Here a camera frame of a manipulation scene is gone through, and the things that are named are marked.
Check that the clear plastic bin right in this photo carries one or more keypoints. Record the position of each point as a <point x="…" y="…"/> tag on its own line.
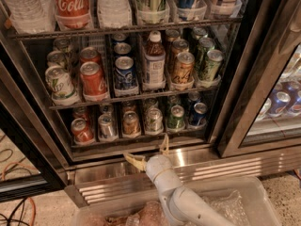
<point x="241" y="200"/>

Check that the silver can bottom front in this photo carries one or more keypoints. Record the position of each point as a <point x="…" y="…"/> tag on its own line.
<point x="107" y="127"/>

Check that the gold can bottom front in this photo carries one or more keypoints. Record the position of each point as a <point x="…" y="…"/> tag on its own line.
<point x="130" y="124"/>

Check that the silver can middle left rear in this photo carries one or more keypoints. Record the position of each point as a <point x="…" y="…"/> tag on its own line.
<point x="57" y="58"/>

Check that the white 7up can middle shelf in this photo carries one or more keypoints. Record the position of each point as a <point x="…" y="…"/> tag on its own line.
<point x="60" y="84"/>

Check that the clear water bottle left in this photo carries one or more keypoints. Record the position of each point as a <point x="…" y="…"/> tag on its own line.
<point x="32" y="16"/>

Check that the blue can behind glass door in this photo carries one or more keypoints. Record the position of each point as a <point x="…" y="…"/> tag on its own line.
<point x="279" y="101"/>

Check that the green can bottom front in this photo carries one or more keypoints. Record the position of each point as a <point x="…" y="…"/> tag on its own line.
<point x="175" y="120"/>

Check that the red cola can middle front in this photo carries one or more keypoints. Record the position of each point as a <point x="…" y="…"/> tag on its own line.
<point x="93" y="79"/>

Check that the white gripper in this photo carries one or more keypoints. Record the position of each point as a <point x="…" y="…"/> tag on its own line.
<point x="157" y="166"/>

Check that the gold can middle front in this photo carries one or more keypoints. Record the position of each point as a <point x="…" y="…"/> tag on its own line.
<point x="183" y="67"/>

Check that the clear water bottle centre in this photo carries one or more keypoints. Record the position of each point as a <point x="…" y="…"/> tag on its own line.
<point x="114" y="13"/>

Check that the red coca-cola bottle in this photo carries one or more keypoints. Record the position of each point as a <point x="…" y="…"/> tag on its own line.
<point x="72" y="14"/>

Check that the green can middle front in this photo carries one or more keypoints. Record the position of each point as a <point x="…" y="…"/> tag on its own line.
<point x="210" y="66"/>

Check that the red cola can bottom front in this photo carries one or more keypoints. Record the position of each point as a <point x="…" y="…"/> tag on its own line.
<point x="81" y="131"/>

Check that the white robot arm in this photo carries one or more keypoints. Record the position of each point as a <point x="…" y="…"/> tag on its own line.
<point x="180" y="203"/>

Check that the clear plastic bin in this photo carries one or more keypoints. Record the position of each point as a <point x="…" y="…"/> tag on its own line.
<point x="138" y="209"/>
<point x="241" y="200"/>

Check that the red cola can middle rear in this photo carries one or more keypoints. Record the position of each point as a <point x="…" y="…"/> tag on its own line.
<point x="90" y="54"/>

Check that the blue pepsi can middle front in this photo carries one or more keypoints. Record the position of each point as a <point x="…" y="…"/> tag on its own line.
<point x="125" y="73"/>

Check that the brown tea bottle white cap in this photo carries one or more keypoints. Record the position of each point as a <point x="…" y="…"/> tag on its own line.
<point x="154" y="59"/>

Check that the clear plastic bin left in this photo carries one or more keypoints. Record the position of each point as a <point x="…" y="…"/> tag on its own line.
<point x="138" y="209"/>

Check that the gold can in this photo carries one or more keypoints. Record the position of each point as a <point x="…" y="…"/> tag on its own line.
<point x="130" y="124"/>
<point x="183" y="67"/>

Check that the silver green 7up can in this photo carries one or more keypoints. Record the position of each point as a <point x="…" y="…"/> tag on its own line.
<point x="154" y="121"/>

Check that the clear water bottle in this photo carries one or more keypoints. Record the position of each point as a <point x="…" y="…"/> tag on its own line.
<point x="32" y="16"/>
<point x="114" y="13"/>

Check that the red cola can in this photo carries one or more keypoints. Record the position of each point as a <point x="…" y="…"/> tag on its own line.
<point x="90" y="54"/>
<point x="81" y="131"/>
<point x="93" y="79"/>

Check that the blue can bottom front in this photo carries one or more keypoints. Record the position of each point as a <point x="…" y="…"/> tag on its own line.
<point x="197" y="115"/>

